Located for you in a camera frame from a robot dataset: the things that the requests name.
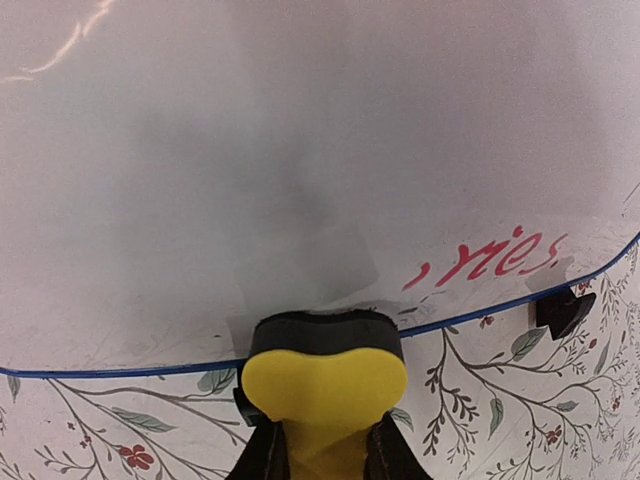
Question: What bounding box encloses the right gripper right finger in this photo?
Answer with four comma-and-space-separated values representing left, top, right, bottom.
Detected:
363, 412, 432, 480

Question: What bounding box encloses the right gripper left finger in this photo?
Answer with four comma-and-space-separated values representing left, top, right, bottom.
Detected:
227, 420, 291, 480

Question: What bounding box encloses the yellow black eraser sponge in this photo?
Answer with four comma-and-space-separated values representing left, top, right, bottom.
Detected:
241, 309, 408, 479

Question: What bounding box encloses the small blue-framed whiteboard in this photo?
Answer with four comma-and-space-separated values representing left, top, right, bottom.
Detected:
1, 1, 639, 376

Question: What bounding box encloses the floral patterned table mat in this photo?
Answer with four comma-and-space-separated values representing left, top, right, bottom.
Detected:
1, 246, 639, 479

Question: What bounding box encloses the wire whiteboard stand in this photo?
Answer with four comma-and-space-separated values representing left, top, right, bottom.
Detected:
232, 290, 599, 429

